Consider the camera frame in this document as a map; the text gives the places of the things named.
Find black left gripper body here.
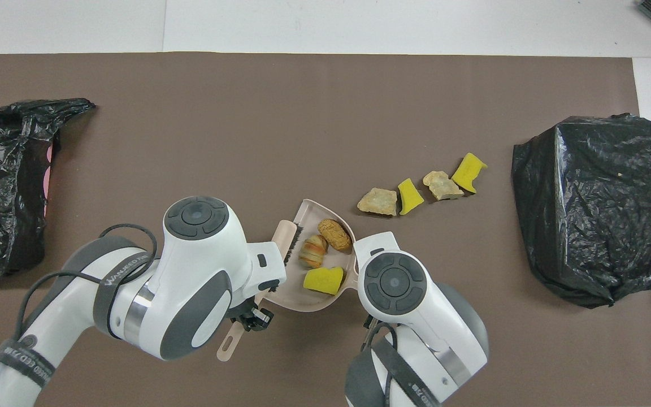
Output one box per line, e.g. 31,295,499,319
231,300,264,326

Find beige plastic dustpan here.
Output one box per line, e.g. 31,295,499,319
255,198,359,313

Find plain yellow sponge piece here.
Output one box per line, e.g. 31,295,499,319
303,267,345,296

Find beige hand brush black bristles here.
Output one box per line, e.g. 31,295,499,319
216,220,303,362

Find striped croissant toy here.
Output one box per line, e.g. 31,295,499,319
298,234,329,269

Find brown bread roll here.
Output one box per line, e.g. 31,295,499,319
318,219,353,252

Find large beige scrap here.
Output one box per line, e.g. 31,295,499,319
357,188,398,217

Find small yellow sponge dark edge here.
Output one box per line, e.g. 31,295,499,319
397,178,425,216

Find small beige scrap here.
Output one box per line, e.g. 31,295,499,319
422,171,465,201

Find large yellow sponge piece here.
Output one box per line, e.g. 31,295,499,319
452,153,488,194

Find brown table mat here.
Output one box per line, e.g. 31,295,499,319
0,53,651,407

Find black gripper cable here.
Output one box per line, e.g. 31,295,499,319
362,319,400,407
18,223,158,340

